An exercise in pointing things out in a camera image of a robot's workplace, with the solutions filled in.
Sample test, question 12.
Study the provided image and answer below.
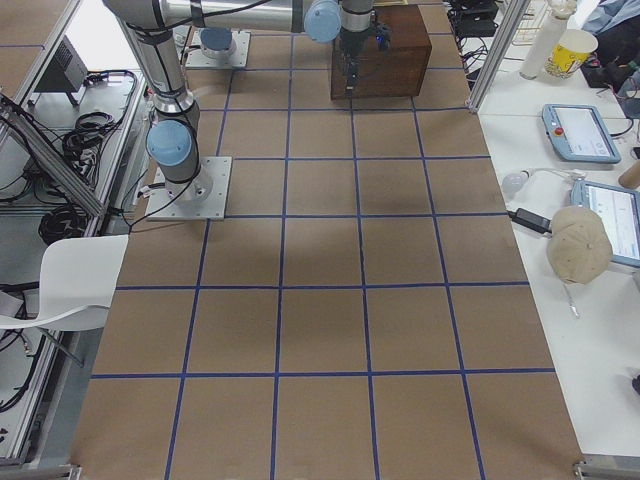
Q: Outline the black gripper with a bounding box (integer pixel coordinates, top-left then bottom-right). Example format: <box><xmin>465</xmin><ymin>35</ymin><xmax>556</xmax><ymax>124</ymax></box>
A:
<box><xmin>339</xmin><ymin>37</ymin><xmax>368</xmax><ymax>96</ymax></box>

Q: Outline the dark brown wooden cabinet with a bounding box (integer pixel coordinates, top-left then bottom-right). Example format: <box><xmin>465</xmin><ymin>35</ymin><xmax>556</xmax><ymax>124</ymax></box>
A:
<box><xmin>330</xmin><ymin>5</ymin><xmax>432</xmax><ymax>100</ymax></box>

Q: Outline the white light bulb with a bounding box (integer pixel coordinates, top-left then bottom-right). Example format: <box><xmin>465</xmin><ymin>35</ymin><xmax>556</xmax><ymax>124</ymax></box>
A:
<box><xmin>501</xmin><ymin>170</ymin><xmax>534</xmax><ymax>197</ymax></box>

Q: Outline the yellow popcorn cup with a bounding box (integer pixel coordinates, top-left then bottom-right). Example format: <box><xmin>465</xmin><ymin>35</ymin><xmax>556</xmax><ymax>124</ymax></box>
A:
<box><xmin>544</xmin><ymin>29</ymin><xmax>598</xmax><ymax>79</ymax></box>

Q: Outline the black power adapter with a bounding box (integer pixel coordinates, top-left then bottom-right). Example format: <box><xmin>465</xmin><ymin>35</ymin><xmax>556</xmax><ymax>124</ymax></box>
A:
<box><xmin>508</xmin><ymin>208</ymin><xmax>551</xmax><ymax>234</ymax></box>

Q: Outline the far teach pendant tablet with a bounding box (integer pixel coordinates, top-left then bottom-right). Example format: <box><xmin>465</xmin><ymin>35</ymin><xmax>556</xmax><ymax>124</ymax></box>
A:
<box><xmin>541</xmin><ymin>104</ymin><xmax>621</xmax><ymax>164</ymax></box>

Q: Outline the teach pendant tablet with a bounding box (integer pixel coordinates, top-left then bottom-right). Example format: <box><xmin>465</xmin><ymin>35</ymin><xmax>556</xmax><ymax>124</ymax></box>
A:
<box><xmin>541</xmin><ymin>104</ymin><xmax>621</xmax><ymax>164</ymax></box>
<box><xmin>569</xmin><ymin>180</ymin><xmax>639</xmax><ymax>268</ymax></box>

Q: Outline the beige cap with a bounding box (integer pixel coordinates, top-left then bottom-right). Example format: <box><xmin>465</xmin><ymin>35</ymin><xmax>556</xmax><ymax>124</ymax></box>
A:
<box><xmin>547</xmin><ymin>206</ymin><xmax>613</xmax><ymax>284</ymax></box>

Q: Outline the near teach pendant tablet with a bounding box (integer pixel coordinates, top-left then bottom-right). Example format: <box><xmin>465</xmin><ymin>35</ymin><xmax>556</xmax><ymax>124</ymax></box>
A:
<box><xmin>569</xmin><ymin>180</ymin><xmax>639</xmax><ymax>268</ymax></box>

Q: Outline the cardboard tube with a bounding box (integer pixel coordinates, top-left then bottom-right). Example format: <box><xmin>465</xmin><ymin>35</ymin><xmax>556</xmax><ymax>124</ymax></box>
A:
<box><xmin>618</xmin><ymin>160</ymin><xmax>640</xmax><ymax>189</ymax></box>

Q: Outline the white chair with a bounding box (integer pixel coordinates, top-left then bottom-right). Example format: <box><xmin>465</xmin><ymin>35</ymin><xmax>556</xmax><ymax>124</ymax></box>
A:
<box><xmin>1</xmin><ymin>235</ymin><xmax>129</xmax><ymax>332</ymax></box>

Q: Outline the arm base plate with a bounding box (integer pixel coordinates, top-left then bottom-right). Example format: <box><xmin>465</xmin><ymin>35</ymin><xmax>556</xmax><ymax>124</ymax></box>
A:
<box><xmin>185</xmin><ymin>28</ymin><xmax>251</xmax><ymax>70</ymax></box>
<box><xmin>145</xmin><ymin>156</ymin><xmax>232</xmax><ymax>221</ymax></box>

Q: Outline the aluminium frame post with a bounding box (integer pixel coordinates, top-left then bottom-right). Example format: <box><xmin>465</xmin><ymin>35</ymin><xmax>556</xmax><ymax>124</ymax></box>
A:
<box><xmin>467</xmin><ymin>0</ymin><xmax>530</xmax><ymax>113</ymax></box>

